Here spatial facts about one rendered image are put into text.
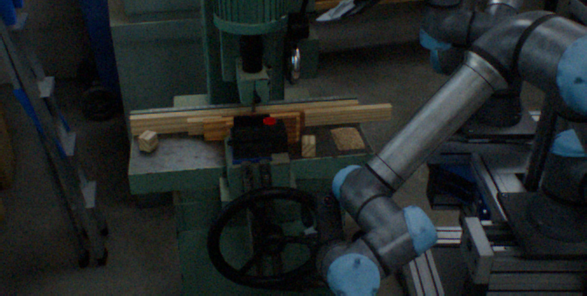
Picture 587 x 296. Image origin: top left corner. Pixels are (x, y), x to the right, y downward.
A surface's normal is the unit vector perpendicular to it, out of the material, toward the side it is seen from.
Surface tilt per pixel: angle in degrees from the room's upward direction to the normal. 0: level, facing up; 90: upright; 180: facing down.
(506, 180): 0
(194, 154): 0
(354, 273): 60
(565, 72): 79
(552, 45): 52
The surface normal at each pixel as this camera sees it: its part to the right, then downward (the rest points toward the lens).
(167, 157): 0.01, -0.85
